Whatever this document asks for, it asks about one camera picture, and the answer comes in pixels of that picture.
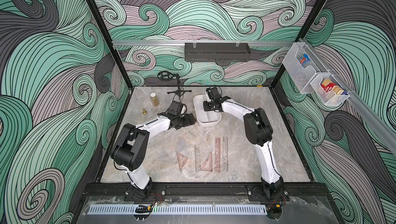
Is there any white plastic storage box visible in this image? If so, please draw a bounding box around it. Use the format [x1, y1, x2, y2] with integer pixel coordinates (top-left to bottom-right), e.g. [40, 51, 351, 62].
[193, 94, 221, 128]

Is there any clear semicircle protractor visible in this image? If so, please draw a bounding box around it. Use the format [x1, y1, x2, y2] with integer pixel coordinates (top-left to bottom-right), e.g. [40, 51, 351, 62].
[175, 136, 186, 152]

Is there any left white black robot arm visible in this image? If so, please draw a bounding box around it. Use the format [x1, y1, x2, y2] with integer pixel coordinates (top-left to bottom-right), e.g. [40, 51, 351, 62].
[110, 113, 196, 190]

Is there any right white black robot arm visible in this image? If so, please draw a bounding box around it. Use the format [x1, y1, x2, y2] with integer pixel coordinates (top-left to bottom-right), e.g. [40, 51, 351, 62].
[203, 97, 284, 195]

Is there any red box in bin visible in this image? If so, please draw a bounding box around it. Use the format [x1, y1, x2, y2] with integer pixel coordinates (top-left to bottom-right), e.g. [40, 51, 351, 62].
[320, 78, 338, 92]

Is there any spice jar with white lid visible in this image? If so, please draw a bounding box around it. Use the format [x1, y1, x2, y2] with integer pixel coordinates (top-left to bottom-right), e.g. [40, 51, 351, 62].
[150, 92, 159, 106]

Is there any pink set square left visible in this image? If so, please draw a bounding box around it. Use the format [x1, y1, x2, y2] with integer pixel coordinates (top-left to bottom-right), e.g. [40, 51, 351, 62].
[176, 152, 188, 171]

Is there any black tripod headphone stand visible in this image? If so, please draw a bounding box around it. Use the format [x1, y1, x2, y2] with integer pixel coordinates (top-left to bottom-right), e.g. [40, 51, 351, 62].
[157, 70, 192, 102]

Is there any long clear ruler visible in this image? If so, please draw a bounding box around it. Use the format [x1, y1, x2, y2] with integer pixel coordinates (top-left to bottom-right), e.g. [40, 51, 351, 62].
[222, 137, 229, 171]

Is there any long pink ruler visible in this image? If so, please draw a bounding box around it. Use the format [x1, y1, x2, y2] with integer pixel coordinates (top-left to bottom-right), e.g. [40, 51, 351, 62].
[214, 137, 221, 173]

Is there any blue red packet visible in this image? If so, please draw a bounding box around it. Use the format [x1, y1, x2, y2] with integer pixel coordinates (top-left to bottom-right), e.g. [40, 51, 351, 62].
[299, 54, 311, 68]

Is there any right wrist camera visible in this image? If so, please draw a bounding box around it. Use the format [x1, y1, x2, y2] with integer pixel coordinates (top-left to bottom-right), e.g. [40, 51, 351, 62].
[206, 87, 222, 101]

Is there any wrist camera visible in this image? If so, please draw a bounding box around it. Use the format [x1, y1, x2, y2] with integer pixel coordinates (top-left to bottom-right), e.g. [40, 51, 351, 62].
[206, 87, 222, 101]
[167, 101, 187, 116]

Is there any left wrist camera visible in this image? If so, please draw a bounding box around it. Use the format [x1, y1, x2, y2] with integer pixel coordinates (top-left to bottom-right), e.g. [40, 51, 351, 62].
[167, 101, 187, 116]

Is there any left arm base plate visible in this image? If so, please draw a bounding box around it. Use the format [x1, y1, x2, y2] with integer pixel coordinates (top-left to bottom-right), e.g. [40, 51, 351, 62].
[124, 183, 166, 202]

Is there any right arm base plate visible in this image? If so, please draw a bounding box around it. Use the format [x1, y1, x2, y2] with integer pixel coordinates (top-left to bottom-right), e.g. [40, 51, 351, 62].
[246, 184, 290, 203]

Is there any clear wall bin upper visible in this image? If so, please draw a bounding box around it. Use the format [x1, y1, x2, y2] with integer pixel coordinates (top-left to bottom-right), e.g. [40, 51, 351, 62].
[283, 42, 319, 94]

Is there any clear wall bin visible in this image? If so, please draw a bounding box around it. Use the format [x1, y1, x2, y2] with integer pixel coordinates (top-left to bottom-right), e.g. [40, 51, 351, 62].
[310, 73, 350, 106]
[283, 42, 319, 94]

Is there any aluminium rail back wall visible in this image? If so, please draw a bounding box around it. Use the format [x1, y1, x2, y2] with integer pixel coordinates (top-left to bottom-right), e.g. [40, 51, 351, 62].
[112, 40, 298, 48]

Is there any aluminium rail wall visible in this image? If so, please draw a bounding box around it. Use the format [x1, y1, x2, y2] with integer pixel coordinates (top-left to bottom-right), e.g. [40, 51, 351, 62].
[112, 40, 298, 48]
[299, 38, 396, 154]

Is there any black front frame beam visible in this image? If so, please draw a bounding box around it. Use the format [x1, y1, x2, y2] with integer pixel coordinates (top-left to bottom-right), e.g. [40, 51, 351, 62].
[83, 182, 329, 197]

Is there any clear wall bin lower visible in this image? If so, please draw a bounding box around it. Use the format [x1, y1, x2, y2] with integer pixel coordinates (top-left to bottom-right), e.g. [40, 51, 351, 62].
[310, 73, 350, 106]

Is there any white slotted cable duct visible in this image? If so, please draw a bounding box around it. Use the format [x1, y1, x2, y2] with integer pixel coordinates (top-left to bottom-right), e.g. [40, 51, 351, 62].
[87, 204, 267, 215]

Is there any black vertical frame post left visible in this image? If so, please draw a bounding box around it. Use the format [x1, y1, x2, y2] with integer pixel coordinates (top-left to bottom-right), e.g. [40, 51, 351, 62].
[85, 0, 134, 92]

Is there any black vertical frame post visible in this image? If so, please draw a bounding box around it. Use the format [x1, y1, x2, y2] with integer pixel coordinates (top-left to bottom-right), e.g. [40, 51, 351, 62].
[270, 0, 327, 90]
[85, 0, 134, 92]

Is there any black vertical frame post right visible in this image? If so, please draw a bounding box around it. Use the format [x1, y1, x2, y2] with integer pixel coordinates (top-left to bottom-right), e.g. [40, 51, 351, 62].
[270, 0, 327, 90]

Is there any aluminium rail right wall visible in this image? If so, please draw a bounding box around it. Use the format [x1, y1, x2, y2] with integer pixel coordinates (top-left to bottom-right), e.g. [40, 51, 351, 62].
[299, 38, 396, 154]

